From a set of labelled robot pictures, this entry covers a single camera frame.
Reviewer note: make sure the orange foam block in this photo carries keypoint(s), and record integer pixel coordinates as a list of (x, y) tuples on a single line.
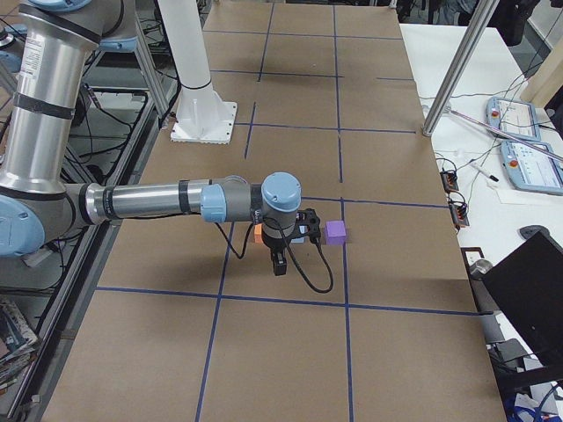
[(257, 233)]

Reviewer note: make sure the purple foam block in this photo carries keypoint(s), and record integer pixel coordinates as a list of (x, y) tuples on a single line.
[(335, 232)]

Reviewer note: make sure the lower orange connector box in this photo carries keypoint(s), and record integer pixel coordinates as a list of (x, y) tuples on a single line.
[(459, 214)]

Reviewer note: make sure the orange connector box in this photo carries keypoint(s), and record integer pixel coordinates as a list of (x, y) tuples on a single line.
[(459, 214), (449, 181)]

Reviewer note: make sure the upper orange connector box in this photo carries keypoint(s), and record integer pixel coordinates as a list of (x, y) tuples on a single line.
[(449, 181)]

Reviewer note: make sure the black marker pen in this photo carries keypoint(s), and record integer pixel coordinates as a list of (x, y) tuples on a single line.
[(484, 172)]

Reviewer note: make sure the black laptop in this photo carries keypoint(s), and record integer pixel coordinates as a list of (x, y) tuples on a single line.
[(527, 287)]

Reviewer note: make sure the lower teach pendant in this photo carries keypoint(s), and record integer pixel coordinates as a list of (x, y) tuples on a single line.
[(530, 170)]

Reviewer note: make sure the teach pendant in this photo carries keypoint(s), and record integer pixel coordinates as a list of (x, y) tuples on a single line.
[(530, 170), (515, 118)]

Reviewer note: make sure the stack of magazines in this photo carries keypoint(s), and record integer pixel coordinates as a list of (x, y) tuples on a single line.
[(18, 342)]

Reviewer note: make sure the upper teach pendant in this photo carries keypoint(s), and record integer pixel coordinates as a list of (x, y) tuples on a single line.
[(515, 118)]

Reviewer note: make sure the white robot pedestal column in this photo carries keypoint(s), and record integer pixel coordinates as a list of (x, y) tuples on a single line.
[(201, 115)]

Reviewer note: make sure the aluminium frame post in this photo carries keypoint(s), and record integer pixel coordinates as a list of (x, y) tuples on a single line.
[(472, 35)]

